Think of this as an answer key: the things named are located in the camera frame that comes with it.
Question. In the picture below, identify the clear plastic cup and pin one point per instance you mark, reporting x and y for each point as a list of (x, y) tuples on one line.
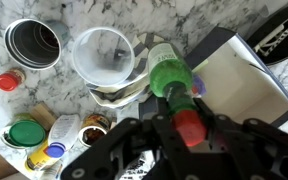
[(102, 56)]

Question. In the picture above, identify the navy cardboard box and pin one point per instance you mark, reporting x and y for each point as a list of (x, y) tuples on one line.
[(247, 83)]

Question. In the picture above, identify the yellow bottle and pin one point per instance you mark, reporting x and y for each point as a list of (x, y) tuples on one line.
[(39, 158)]

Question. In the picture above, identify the green lidded container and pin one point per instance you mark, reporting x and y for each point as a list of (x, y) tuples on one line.
[(25, 133)]

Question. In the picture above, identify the black oval case white print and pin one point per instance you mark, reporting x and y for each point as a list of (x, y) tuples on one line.
[(280, 36)]

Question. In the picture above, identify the dark glass jar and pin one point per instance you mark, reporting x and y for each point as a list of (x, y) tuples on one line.
[(92, 131)]

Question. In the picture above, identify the green bottle with red cap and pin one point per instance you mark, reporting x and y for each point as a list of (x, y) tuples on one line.
[(169, 71)]

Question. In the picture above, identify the grey metal cup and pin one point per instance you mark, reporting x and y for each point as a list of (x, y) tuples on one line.
[(30, 43)]

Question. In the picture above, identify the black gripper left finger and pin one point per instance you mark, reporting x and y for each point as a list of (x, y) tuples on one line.
[(124, 143)]

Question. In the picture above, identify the white bottle with blue cap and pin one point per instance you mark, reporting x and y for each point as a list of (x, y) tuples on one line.
[(64, 131)]

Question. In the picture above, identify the small jar with red lid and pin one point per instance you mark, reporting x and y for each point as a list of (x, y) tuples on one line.
[(9, 81)]

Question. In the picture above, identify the small wooden block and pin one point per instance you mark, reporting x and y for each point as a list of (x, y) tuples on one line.
[(43, 115)]

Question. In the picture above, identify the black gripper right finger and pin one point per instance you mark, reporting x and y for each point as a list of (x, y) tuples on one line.
[(250, 146)]

